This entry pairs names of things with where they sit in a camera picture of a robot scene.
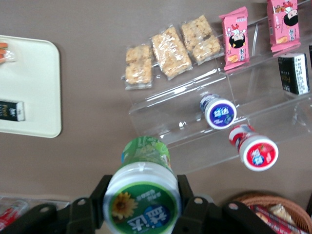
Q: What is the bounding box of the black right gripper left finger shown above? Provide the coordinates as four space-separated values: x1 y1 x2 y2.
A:
68 175 113 234

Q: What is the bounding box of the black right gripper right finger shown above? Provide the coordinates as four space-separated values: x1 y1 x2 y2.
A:
176 174 226 234

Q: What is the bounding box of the green gum bottle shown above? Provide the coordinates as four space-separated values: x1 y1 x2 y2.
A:
102 136 182 234

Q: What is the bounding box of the red gum bottle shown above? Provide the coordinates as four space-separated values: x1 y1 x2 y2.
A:
228 123 279 172

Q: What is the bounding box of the blue gum bottle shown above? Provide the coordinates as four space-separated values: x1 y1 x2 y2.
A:
199 92 237 130

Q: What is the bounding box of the cream plastic tray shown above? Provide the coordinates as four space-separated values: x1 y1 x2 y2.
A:
0 35 63 139

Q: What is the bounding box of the clear acrylic bottle rack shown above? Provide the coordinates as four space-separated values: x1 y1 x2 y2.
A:
0 194 70 220

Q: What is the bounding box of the dark brown wicker basket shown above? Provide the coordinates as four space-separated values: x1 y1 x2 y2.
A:
231 193 312 234

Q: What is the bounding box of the red cookie box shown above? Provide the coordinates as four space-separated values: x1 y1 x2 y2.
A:
248 204 308 234

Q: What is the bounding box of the red cola bottle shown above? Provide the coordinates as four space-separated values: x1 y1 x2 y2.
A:
0 199 29 224

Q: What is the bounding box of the clear puffed snack pack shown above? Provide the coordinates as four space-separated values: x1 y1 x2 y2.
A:
268 203 297 226

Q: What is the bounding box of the clear acrylic stepped shelf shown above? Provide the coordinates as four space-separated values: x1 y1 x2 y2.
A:
128 14 312 175

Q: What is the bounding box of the small black snack box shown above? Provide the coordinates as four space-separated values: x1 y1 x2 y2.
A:
0 100 26 122
277 53 311 95

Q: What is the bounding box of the clear rice cracker pack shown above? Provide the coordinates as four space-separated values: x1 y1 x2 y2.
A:
121 43 155 90
150 24 194 81
179 14 225 66

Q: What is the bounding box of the pink snack packet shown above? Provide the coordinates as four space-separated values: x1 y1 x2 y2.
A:
266 0 301 53
218 6 251 72

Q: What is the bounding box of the wrapped triangle sandwich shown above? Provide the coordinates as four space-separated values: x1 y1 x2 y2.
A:
0 41 17 64

